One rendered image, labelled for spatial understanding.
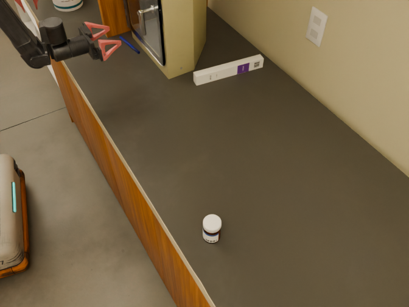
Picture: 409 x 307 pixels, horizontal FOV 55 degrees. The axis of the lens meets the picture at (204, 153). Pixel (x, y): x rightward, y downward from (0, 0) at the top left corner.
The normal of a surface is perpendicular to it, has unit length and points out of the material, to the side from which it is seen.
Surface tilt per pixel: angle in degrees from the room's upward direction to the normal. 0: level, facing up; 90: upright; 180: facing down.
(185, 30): 90
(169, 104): 0
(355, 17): 90
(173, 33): 90
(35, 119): 0
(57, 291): 0
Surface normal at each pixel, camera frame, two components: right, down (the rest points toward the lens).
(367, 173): 0.00, -0.65
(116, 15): 0.52, 0.65
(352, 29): -0.85, 0.40
